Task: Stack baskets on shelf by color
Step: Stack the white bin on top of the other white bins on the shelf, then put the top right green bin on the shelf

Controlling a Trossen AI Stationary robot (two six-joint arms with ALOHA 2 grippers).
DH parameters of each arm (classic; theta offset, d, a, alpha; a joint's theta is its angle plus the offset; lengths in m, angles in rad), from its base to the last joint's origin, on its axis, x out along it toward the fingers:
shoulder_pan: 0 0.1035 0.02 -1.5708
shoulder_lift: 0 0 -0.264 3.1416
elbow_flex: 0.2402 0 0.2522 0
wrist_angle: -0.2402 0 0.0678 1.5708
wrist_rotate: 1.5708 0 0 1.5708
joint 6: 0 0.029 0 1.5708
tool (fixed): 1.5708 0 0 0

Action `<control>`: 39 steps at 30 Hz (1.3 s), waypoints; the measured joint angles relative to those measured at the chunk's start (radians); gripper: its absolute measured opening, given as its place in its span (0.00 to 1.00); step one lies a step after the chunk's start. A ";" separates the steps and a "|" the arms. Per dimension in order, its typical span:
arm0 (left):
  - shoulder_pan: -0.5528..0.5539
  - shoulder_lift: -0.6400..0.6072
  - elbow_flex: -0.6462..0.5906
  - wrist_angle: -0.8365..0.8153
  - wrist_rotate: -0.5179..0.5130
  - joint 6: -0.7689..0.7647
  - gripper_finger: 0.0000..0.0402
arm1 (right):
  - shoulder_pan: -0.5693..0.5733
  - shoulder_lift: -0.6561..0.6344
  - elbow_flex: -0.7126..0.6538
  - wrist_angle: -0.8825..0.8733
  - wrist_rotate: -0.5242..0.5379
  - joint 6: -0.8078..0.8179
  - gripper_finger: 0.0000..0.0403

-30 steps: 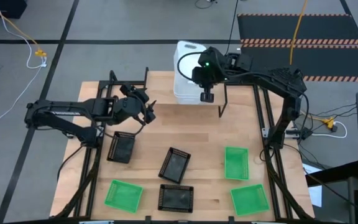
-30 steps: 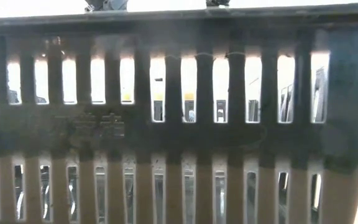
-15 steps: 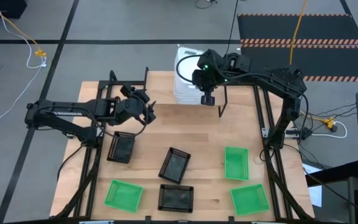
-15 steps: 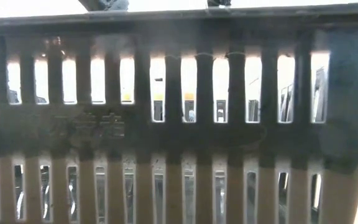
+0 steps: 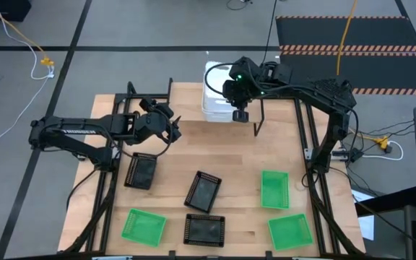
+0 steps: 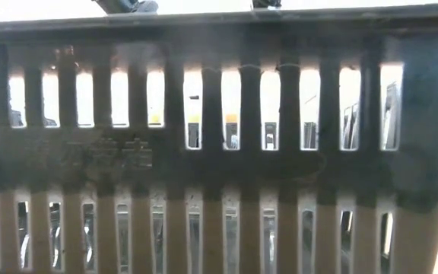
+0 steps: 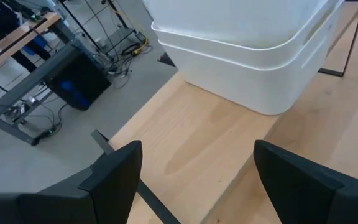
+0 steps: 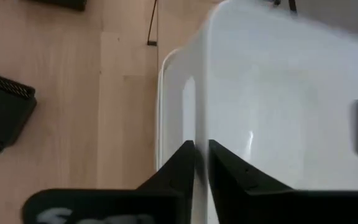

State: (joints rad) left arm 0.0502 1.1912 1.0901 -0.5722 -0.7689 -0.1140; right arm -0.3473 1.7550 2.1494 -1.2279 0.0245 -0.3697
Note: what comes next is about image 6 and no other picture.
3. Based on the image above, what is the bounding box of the black plastic slotted basket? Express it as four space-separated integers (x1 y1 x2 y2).
0 2 438 274

